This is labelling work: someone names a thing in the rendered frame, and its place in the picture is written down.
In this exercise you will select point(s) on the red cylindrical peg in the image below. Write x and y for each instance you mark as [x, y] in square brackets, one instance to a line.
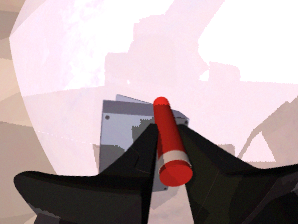
[173, 163]

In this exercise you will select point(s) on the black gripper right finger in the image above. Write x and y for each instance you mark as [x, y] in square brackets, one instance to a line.
[226, 190]

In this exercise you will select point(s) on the grey sloped panel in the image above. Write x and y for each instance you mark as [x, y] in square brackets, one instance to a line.
[122, 121]

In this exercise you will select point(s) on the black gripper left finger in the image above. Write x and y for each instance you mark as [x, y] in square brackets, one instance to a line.
[121, 194]

